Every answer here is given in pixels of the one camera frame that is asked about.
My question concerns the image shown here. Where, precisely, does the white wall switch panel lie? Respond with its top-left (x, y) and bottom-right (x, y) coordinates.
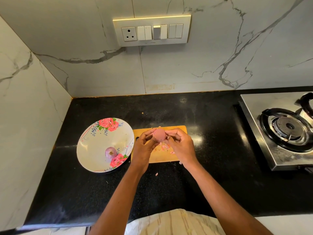
top-left (113, 14), bottom-right (192, 47)

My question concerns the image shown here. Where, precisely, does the stainless steel gas stove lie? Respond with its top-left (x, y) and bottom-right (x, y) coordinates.
top-left (239, 92), bottom-right (313, 171)

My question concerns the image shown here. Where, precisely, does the person's right forearm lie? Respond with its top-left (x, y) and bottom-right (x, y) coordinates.
top-left (186, 158), bottom-right (274, 235)

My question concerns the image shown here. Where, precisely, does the black stone countertop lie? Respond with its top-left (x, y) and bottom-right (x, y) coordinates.
top-left (23, 86), bottom-right (313, 227)

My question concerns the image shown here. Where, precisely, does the black stove burner grate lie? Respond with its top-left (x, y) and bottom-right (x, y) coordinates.
top-left (297, 92), bottom-right (313, 118)
top-left (260, 108), bottom-right (313, 153)

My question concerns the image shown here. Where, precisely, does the beige striped garment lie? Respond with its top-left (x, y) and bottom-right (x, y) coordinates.
top-left (125, 208), bottom-right (227, 235)

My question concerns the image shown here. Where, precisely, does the person's left hand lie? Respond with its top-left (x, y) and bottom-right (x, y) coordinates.
top-left (129, 129), bottom-right (160, 172)

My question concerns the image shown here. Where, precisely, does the small pink onion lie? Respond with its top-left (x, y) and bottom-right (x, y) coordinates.
top-left (105, 147), bottom-right (118, 161)
top-left (152, 128), bottom-right (167, 142)

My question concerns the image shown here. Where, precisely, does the wooden cutting board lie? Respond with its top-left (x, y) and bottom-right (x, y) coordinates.
top-left (132, 125), bottom-right (188, 164)

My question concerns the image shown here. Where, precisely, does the person's right hand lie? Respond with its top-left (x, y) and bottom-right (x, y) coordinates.
top-left (163, 128), bottom-right (199, 166)

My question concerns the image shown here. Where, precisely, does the pile of onion peels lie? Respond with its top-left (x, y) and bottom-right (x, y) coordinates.
top-left (155, 141), bottom-right (184, 176)

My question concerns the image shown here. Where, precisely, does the person's left forearm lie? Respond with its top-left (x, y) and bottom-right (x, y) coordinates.
top-left (89, 164), bottom-right (145, 235)

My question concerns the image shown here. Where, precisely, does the white floral plate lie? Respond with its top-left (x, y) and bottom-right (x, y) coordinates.
top-left (76, 118), bottom-right (135, 173)

